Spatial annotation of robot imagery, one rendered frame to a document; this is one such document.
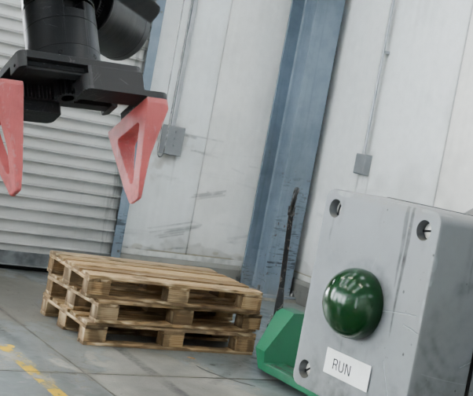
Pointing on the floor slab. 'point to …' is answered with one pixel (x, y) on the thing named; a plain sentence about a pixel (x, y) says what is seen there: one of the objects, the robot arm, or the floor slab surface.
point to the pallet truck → (282, 326)
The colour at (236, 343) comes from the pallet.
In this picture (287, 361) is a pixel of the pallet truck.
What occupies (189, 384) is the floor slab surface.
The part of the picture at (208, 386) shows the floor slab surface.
